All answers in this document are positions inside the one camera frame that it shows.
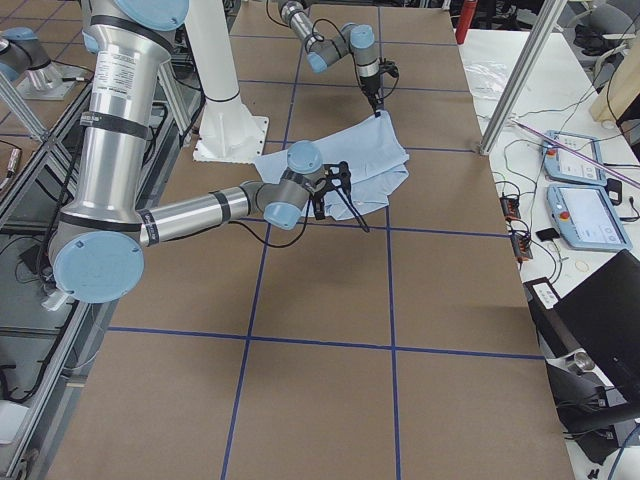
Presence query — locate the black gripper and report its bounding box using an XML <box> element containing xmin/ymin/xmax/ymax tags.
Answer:
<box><xmin>359</xmin><ymin>74</ymin><xmax>385</xmax><ymax>118</ymax></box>
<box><xmin>309</xmin><ymin>182</ymin><xmax>333</xmax><ymax>220</ymax></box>

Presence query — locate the light blue button shirt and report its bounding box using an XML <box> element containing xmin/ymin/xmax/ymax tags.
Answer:
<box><xmin>254</xmin><ymin>111</ymin><xmax>409</xmax><ymax>221</ymax></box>

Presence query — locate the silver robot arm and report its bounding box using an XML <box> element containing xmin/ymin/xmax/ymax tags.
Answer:
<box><xmin>277</xmin><ymin>1</ymin><xmax>399</xmax><ymax>117</ymax></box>
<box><xmin>49</xmin><ymin>1</ymin><xmax>327</xmax><ymax>303</ymax></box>

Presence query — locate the clear plastic bag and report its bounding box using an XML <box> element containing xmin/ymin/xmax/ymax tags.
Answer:
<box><xmin>463</xmin><ymin>60</ymin><xmax>512</xmax><ymax>101</ymax></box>

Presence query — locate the red cylinder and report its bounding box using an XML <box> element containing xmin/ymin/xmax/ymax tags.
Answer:
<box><xmin>455</xmin><ymin>0</ymin><xmax>477</xmax><ymax>45</ymax></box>

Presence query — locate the upper blue teach pendant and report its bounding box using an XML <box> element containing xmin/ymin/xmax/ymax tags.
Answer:
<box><xmin>542</xmin><ymin>130</ymin><xmax>607</xmax><ymax>187</ymax></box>

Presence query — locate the blue teach pendant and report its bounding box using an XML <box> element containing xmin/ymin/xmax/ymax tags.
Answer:
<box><xmin>547</xmin><ymin>183</ymin><xmax>632</xmax><ymax>252</ymax></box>
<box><xmin>542</xmin><ymin>130</ymin><xmax>607</xmax><ymax>187</ymax></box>

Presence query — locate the lower blue teach pendant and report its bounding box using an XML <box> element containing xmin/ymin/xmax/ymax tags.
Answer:
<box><xmin>547</xmin><ymin>183</ymin><xmax>632</xmax><ymax>252</ymax></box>

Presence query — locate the black laptop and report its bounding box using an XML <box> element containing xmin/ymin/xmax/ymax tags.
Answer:
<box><xmin>524</xmin><ymin>250</ymin><xmax>639</xmax><ymax>400</ymax></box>

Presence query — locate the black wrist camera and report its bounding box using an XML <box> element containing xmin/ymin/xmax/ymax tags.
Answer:
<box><xmin>324</xmin><ymin>161</ymin><xmax>351</xmax><ymax>196</ymax></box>
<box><xmin>379</xmin><ymin>58</ymin><xmax>399</xmax><ymax>79</ymax></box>

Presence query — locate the white camera pedestal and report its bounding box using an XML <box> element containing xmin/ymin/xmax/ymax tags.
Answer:
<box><xmin>186</xmin><ymin>0</ymin><xmax>269</xmax><ymax>164</ymax></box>

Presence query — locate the aluminium frame post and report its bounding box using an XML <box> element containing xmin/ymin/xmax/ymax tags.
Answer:
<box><xmin>479</xmin><ymin>0</ymin><xmax>568</xmax><ymax>155</ymax></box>

